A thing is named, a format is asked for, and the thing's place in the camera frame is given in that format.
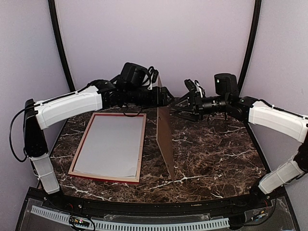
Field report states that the brown cardboard backing board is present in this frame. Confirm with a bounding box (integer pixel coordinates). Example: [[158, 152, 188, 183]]
[[156, 73, 174, 181]]

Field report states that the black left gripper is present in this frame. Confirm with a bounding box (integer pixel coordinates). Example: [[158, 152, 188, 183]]
[[126, 86, 175, 109]]

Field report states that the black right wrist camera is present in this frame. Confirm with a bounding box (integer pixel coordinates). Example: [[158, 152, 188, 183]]
[[184, 73, 240, 99]]

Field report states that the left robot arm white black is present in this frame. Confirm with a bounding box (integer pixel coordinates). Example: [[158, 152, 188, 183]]
[[17, 77, 174, 210]]

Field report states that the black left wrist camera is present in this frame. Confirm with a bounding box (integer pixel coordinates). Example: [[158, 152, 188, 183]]
[[110, 63, 159, 91]]

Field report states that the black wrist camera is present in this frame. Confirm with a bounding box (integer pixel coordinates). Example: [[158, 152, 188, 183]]
[[110, 63, 159, 91], [184, 73, 240, 99]]

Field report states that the wooden picture frame red edge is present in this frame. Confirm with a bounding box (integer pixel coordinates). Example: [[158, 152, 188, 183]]
[[68, 112, 147, 185]]

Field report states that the left black enclosure post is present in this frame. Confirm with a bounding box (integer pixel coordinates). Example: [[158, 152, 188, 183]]
[[48, 0, 76, 92]]

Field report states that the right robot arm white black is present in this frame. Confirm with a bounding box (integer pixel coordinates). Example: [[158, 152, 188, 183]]
[[171, 92, 308, 209]]

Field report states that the black enclosure post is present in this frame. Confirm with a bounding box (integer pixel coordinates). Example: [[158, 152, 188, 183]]
[[48, 0, 76, 92], [238, 0, 262, 93]]

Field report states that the right black enclosure post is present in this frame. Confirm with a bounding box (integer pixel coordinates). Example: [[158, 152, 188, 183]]
[[238, 0, 262, 93]]

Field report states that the small green circuit board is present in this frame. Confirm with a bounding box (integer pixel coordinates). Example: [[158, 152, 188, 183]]
[[69, 216, 90, 227]]

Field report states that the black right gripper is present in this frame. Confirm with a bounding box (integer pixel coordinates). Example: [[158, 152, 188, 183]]
[[171, 91, 229, 122]]

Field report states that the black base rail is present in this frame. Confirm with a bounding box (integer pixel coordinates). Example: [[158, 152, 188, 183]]
[[26, 187, 283, 217]]

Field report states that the grey slotted cable duct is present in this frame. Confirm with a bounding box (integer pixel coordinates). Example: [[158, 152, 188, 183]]
[[30, 205, 230, 231]]

